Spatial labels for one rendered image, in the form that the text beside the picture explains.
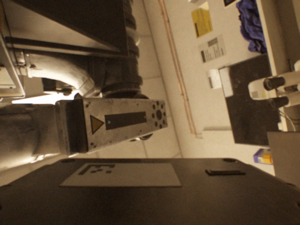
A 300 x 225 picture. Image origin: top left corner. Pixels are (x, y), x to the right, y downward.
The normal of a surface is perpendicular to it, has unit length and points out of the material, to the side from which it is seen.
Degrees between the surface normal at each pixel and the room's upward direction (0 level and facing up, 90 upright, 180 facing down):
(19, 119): 147
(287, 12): 90
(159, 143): 180
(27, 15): 90
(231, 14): 90
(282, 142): 86
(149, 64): 180
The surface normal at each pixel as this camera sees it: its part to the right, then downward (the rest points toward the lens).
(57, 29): 0.11, 0.99
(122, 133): 0.84, -0.11
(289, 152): -0.82, 0.25
